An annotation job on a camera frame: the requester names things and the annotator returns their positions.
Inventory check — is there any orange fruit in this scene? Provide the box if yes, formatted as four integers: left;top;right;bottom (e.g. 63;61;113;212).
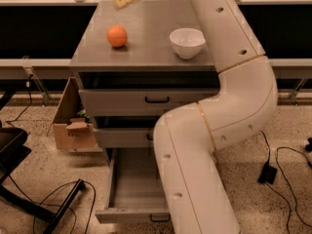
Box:
106;24;128;48

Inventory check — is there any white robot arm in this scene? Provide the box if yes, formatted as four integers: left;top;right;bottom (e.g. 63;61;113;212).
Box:
153;0;278;234

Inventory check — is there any grey drawer cabinet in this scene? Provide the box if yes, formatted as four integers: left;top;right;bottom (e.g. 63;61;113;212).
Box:
68;0;243;122

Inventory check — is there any top grey drawer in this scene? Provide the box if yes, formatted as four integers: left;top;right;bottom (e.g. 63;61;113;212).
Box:
79;89;218;116

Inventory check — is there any middle grey drawer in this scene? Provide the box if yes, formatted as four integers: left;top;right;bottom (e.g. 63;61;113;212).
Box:
94;116;159;148

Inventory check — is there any bottom grey open drawer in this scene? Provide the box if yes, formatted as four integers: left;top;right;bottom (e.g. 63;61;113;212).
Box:
96;147;171;224

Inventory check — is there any white ceramic bowl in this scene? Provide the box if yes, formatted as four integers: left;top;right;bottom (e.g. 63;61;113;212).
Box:
170;28;206;59

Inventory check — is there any brown cardboard box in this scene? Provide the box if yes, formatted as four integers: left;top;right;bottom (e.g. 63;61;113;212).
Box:
53;78;97;149

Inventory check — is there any black chair base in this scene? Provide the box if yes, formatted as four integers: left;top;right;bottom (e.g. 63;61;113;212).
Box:
0;95;93;234

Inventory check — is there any black power adapter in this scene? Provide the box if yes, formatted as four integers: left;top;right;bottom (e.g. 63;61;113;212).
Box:
257;162;277;184

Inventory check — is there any black cable left wall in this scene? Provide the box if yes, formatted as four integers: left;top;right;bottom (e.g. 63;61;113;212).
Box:
5;74;34;126

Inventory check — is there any grey window rail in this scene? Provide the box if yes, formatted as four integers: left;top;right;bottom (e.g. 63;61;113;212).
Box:
0;58;312;80

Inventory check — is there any black adapter cable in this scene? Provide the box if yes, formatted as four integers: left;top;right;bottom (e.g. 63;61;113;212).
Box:
259;130;272;164

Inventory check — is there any black cable right floor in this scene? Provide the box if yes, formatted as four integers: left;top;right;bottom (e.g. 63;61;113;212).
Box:
264;146;312;234

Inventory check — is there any black cable floor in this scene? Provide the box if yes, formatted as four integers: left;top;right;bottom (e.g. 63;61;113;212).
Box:
8;174;98;234
264;146;312;234

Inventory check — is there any black cable left floor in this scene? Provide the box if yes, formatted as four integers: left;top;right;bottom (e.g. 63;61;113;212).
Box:
8;174;98;234

